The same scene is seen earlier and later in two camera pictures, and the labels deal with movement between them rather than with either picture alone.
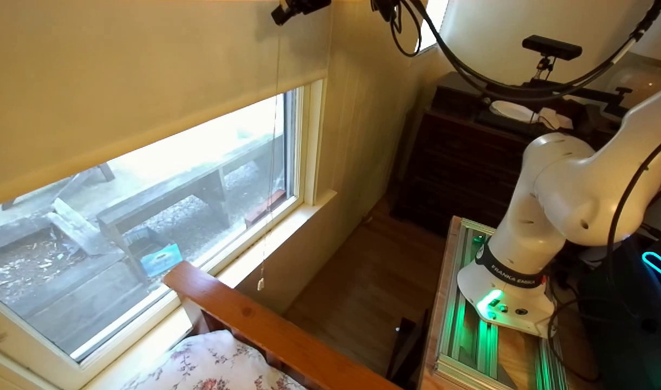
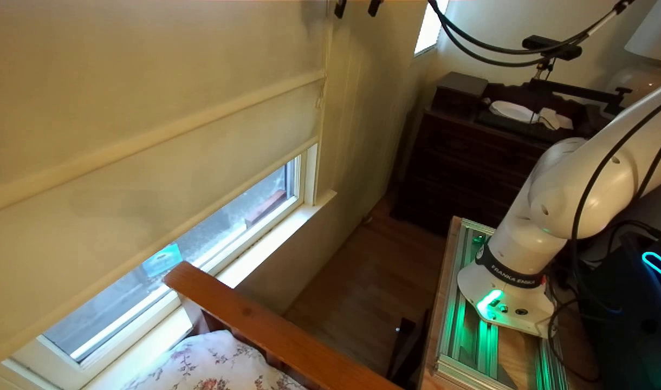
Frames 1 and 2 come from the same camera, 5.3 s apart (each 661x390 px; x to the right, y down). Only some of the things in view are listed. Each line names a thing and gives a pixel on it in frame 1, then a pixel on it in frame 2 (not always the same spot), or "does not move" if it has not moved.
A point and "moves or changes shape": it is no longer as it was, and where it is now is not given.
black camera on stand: x=550 y=50 does not move
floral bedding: x=213 y=360 does not move
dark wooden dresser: x=476 y=128 does not move
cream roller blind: x=71 y=86 moves or changes shape
